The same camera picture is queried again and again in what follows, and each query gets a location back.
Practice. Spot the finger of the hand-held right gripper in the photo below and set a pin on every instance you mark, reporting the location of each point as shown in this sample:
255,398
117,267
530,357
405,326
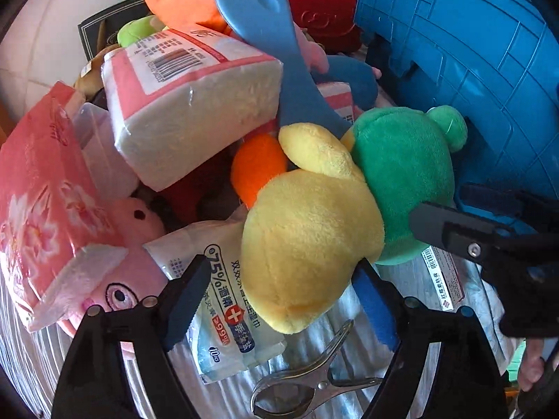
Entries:
493,203
454,231

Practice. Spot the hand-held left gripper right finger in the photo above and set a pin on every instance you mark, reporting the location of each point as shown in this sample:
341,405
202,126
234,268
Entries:
375,310

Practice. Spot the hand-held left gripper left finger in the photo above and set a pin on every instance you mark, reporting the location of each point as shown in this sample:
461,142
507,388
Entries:
183,310

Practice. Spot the green frog plush toy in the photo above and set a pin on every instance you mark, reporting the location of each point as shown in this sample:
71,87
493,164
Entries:
406,170

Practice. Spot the yellow plush toy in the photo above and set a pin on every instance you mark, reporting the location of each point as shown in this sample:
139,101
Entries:
305,235

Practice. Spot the blue plastic storage bin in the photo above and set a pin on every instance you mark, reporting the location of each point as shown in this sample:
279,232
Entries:
458,52

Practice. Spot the person's right hand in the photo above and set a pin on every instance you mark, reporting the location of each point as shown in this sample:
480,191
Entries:
532,362

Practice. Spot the white blue wipes pack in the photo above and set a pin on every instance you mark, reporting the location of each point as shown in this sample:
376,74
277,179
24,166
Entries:
227,314

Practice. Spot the long white pink box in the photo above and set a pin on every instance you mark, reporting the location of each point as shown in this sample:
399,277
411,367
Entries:
441,279

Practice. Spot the pink pig plush teal body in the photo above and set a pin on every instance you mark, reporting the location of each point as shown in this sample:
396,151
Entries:
118,288

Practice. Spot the silver metal spring clip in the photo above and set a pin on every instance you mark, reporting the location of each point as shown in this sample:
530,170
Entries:
301,379

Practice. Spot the pink plush toy black eye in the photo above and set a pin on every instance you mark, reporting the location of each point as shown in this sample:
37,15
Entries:
139,216

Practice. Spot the red plush toy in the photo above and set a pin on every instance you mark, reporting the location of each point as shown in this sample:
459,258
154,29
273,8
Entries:
187,192

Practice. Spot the orange round plush toy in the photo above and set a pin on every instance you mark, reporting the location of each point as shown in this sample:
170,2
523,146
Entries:
257,170

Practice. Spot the pink flower print tissue pack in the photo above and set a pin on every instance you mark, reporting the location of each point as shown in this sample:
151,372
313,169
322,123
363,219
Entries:
43,205

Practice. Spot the small pink white tissue pack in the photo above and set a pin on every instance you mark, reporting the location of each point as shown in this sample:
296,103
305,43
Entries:
337,101

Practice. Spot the blue plush toy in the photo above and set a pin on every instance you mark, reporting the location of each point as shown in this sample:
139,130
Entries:
351,83

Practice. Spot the white tissue pack pink label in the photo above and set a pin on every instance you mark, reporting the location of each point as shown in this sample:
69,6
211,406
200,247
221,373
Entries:
187,109

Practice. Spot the clear plastic box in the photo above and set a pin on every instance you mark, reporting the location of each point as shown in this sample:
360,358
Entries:
94,124

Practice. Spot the brown bear plush toy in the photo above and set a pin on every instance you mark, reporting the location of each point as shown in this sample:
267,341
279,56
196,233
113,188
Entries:
92,74

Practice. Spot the red toy suitcase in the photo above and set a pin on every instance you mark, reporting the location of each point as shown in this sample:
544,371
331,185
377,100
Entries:
314,4

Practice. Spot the blue plastic rice paddle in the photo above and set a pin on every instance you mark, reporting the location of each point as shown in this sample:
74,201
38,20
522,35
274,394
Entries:
270,30

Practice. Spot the light green plush toy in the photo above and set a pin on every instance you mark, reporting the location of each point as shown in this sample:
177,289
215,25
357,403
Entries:
135,30

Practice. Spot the black gift box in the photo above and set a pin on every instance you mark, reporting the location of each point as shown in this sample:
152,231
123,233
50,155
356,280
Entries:
98,22

